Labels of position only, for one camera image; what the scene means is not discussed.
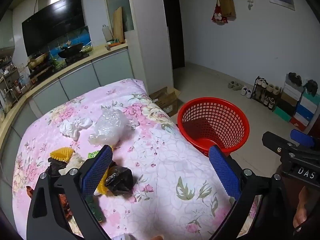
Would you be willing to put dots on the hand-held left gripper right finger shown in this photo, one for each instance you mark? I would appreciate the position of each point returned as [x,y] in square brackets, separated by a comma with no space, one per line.
[223,172]

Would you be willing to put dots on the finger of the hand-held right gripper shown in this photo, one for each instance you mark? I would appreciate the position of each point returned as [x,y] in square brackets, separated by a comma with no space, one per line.
[277,142]
[303,136]

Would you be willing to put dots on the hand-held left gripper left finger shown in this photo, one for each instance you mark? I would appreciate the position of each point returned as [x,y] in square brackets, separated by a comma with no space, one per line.
[97,170]

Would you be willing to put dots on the green snack packet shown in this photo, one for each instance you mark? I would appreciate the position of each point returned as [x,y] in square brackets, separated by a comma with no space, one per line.
[93,155]

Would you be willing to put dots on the cream cloth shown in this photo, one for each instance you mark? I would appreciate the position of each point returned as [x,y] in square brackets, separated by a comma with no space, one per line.
[73,162]

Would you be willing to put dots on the red plastic mesh basket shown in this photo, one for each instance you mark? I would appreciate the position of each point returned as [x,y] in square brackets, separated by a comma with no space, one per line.
[235,130]

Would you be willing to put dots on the clear plastic bag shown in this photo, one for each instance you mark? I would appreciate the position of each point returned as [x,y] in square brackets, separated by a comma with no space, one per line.
[110,125]

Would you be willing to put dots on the orange wrapper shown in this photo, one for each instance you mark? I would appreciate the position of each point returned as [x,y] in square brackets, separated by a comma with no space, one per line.
[65,205]

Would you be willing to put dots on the white plastic bag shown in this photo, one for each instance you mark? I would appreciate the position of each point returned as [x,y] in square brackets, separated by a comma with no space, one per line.
[72,128]

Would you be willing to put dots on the person's right hand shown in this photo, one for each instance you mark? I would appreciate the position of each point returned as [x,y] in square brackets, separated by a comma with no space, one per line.
[303,205]

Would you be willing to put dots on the stack of shoe boxes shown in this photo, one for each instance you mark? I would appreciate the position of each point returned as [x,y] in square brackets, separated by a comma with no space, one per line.
[300,110]

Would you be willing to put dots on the black shoe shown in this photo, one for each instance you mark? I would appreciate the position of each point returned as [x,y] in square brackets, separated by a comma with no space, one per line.
[312,87]
[295,78]

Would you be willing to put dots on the white shoe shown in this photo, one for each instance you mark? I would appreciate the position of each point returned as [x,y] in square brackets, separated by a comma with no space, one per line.
[249,93]
[244,90]

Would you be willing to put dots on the black shoe rack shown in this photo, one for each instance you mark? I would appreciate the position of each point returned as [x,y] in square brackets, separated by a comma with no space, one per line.
[255,87]

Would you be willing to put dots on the pink floral blanket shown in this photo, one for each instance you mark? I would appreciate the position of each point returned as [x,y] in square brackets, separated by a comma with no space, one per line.
[162,167]

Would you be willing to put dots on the beige slipper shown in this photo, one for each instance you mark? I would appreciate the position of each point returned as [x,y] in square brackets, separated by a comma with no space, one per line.
[238,86]
[232,84]

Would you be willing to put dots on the open cardboard box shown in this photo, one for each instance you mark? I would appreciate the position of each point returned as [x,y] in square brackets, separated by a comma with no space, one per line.
[167,102]

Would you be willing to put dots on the kitchen counter with grey cabinets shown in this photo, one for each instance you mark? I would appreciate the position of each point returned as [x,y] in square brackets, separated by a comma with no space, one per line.
[110,65]

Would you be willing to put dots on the black gas stove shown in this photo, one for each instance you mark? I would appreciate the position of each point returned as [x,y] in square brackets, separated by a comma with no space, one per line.
[41,70]

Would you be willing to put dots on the black wok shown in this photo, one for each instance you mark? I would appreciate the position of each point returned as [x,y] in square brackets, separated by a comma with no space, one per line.
[71,50]

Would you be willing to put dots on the gold cooking pan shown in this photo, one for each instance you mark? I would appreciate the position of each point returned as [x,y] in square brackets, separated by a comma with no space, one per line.
[37,60]

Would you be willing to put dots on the metal kitchen rack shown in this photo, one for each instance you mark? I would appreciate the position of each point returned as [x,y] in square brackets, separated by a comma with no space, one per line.
[10,80]

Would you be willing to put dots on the small orange tray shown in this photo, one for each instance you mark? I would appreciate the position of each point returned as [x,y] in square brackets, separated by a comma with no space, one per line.
[114,43]

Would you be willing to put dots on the white plastic bottle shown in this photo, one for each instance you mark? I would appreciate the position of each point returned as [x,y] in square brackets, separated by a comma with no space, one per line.
[107,33]

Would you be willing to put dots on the blue backsplash sheet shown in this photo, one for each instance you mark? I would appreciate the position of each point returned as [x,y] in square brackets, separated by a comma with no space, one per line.
[82,33]

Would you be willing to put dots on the red hanging bag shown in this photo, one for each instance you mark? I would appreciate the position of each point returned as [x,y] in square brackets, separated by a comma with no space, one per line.
[217,15]

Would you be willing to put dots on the wooden cutting board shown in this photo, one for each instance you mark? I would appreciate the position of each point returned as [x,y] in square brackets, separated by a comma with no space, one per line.
[118,25]

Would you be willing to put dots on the black range hood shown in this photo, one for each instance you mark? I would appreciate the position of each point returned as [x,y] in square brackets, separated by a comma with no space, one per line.
[52,25]

